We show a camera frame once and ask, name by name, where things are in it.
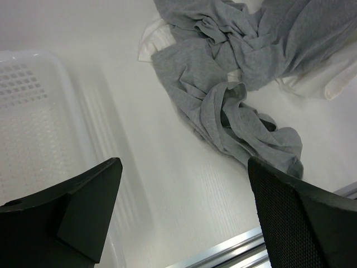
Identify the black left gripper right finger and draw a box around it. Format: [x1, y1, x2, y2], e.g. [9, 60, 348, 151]
[248, 157, 356, 267]

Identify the white garment under pile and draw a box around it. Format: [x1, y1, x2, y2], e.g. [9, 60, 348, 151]
[138, 14, 356, 100]

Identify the grey clothes pile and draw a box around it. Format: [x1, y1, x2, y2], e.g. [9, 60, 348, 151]
[152, 1, 356, 90]

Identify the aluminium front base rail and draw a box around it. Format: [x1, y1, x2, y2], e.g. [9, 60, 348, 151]
[167, 185, 357, 268]

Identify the white plastic basket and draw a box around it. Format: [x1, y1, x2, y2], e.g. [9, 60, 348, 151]
[1, 50, 126, 267]

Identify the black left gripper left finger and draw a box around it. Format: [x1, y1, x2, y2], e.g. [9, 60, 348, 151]
[1, 157, 123, 267]

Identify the grey tank top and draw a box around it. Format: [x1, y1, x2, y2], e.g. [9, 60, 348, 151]
[152, 44, 303, 179]

